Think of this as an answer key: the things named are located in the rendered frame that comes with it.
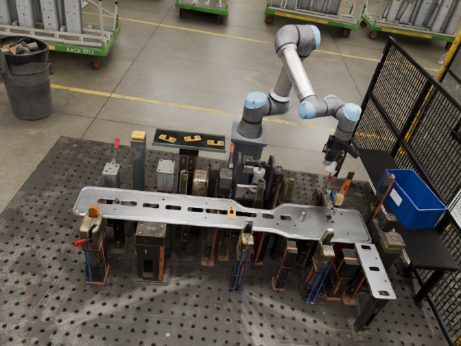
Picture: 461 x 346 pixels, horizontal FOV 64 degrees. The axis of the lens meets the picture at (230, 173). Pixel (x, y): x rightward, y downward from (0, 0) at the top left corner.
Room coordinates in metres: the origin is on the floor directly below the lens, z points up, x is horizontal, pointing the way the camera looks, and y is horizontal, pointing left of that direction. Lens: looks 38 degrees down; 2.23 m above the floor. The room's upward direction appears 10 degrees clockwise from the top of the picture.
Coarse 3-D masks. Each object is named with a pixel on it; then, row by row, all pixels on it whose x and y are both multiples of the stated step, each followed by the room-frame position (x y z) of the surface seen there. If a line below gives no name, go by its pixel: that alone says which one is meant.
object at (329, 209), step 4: (328, 192) 1.46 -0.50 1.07; (324, 196) 1.42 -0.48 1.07; (328, 196) 1.43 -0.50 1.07; (324, 200) 1.39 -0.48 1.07; (328, 200) 1.40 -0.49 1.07; (324, 204) 1.38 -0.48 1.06; (328, 204) 1.37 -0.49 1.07; (332, 204) 1.38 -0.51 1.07; (328, 208) 1.34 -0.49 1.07; (332, 208) 1.33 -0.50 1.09; (328, 212) 1.31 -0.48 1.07; (332, 212) 1.32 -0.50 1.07; (328, 216) 1.33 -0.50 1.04
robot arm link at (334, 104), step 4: (328, 96) 1.58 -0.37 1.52; (332, 96) 1.57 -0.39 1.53; (324, 100) 1.52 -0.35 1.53; (328, 100) 1.52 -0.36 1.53; (332, 100) 1.53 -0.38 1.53; (336, 100) 1.54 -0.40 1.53; (340, 100) 1.55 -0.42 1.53; (328, 104) 1.50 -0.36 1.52; (332, 104) 1.51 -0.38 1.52; (336, 104) 1.51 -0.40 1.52; (340, 104) 1.51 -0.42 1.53; (344, 104) 1.51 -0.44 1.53; (328, 108) 1.48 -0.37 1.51; (332, 108) 1.50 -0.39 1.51; (336, 108) 1.50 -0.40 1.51; (328, 112) 1.48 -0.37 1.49; (332, 112) 1.50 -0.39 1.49; (336, 112) 1.49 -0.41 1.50; (324, 116) 1.49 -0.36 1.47
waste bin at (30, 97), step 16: (0, 48) 3.17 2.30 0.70; (16, 48) 3.21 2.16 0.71; (32, 48) 3.35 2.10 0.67; (48, 48) 3.36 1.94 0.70; (0, 64) 3.03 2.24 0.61; (16, 64) 3.06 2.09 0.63; (32, 64) 3.13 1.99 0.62; (48, 64) 3.32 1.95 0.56; (0, 80) 3.08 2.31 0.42; (16, 80) 3.07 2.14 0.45; (32, 80) 3.13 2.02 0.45; (48, 80) 3.31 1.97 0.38; (16, 96) 3.08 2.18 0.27; (32, 96) 3.12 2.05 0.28; (48, 96) 3.28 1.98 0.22; (16, 112) 3.10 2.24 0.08; (32, 112) 3.11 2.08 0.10; (48, 112) 3.24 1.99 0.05
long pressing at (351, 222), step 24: (96, 192) 1.24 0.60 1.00; (120, 192) 1.27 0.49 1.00; (144, 192) 1.29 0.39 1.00; (120, 216) 1.12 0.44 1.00; (144, 216) 1.15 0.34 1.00; (168, 216) 1.17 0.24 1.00; (192, 216) 1.20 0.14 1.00; (216, 216) 1.23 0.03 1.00; (240, 216) 1.26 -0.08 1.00; (312, 216) 1.35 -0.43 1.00; (336, 216) 1.38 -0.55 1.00; (360, 216) 1.41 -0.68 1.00; (336, 240) 1.22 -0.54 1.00; (360, 240) 1.24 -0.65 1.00
